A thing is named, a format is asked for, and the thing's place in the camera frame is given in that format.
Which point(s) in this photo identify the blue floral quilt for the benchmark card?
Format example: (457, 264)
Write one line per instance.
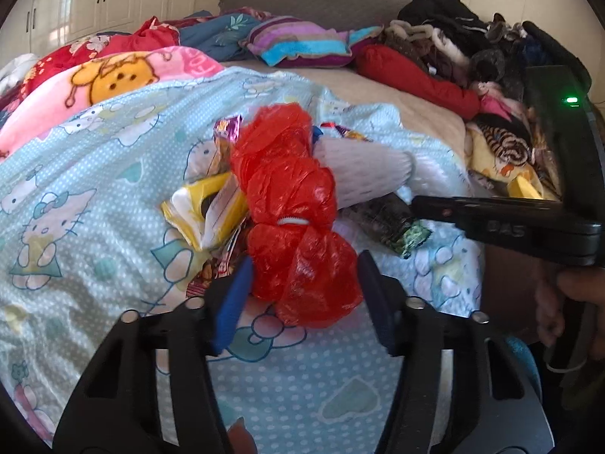
(212, 38)

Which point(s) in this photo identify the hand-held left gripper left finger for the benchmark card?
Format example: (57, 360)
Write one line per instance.
(231, 302)

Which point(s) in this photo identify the red plastic bag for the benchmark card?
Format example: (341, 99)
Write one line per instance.
(293, 189)

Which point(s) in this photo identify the brown shiny snack wrapper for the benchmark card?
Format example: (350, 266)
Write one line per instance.
(212, 272)

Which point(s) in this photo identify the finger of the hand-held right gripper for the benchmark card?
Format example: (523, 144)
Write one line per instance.
(439, 210)

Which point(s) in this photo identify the red bolster pillow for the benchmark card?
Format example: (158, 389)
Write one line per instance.
(425, 85)

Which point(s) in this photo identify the person's right hand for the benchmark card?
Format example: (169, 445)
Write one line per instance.
(583, 286)

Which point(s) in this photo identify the beige bed sheet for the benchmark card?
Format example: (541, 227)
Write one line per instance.
(378, 94)

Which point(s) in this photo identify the red snack wrapper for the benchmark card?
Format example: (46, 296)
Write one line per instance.
(347, 133)

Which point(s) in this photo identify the purple candy wrapper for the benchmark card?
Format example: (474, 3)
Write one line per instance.
(224, 135)

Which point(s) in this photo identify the pink cartoon blanket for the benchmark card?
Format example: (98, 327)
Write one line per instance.
(108, 85)

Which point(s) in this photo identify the yellow snack packet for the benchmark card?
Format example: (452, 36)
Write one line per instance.
(189, 210)

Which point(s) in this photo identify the white foam fruit net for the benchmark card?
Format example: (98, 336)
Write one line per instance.
(359, 170)

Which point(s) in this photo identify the teal fuzzy cloth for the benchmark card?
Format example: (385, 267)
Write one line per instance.
(522, 359)

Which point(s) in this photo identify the pile of dark clothes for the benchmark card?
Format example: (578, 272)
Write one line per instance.
(449, 42)

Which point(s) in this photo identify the light blue cartoon blanket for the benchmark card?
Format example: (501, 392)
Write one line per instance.
(118, 255)

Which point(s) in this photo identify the striped purple blue pillow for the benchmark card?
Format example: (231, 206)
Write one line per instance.
(302, 42)

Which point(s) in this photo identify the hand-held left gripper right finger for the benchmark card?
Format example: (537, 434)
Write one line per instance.
(378, 300)

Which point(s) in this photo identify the yellow plastic item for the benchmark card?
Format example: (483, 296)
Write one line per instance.
(524, 187)

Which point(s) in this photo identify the white quilt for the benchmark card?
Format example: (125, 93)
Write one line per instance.
(16, 68)

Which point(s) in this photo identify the dark wrapper with green end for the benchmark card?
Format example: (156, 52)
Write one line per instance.
(383, 220)

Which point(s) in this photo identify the red floral blanket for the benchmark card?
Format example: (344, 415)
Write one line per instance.
(151, 38)

